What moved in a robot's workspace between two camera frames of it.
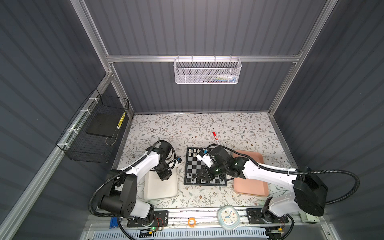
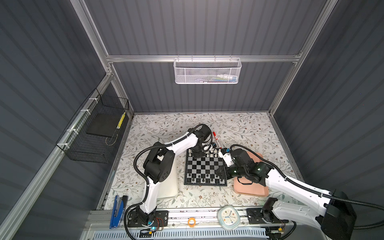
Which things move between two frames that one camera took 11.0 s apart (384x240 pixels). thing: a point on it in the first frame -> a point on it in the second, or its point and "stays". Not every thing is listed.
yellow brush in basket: (121, 121) stays
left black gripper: (165, 175) -> (196, 156)
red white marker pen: (215, 135) stays
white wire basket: (205, 70) stays
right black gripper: (205, 173) -> (223, 171)
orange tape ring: (192, 222) stays
